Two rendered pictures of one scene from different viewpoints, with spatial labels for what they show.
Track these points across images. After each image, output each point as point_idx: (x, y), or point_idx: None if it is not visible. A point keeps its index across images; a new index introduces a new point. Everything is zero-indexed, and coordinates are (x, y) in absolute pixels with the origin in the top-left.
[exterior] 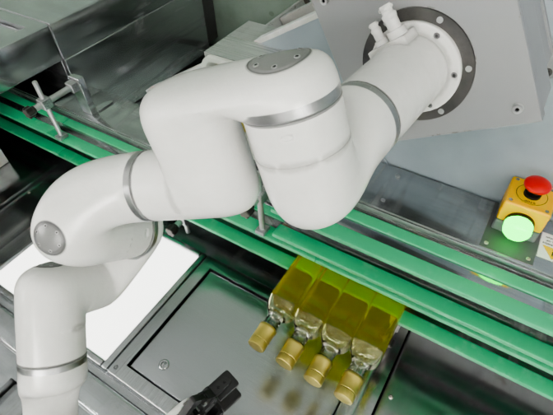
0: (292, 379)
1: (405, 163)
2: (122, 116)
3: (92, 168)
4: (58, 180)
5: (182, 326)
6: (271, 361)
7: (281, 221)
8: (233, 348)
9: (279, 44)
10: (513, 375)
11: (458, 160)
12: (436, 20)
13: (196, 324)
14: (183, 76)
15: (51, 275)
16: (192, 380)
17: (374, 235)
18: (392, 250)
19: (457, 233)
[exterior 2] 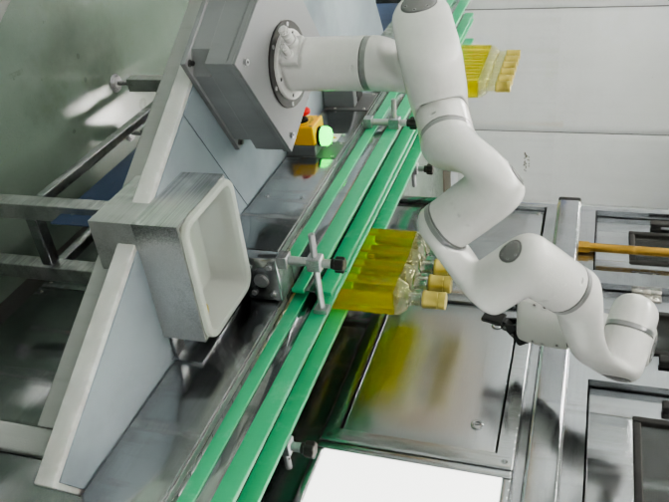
0: (440, 332)
1: (253, 190)
2: None
3: (463, 134)
4: (480, 151)
5: (426, 427)
6: (430, 349)
7: (304, 304)
8: (431, 377)
9: (167, 178)
10: (393, 203)
11: (266, 149)
12: (287, 25)
13: (418, 416)
14: (428, 36)
15: (522, 234)
16: (480, 396)
17: (336, 205)
18: (350, 195)
19: (327, 166)
